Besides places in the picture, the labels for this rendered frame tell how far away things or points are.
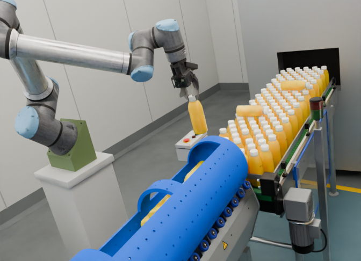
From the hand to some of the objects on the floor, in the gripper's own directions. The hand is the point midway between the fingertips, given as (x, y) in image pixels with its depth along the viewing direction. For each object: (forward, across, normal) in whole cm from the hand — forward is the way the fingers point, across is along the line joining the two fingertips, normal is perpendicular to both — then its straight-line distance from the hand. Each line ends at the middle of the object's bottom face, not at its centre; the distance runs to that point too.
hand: (192, 96), depth 170 cm
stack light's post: (+147, +44, +10) cm, 154 cm away
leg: (+139, +12, -32) cm, 143 cm away
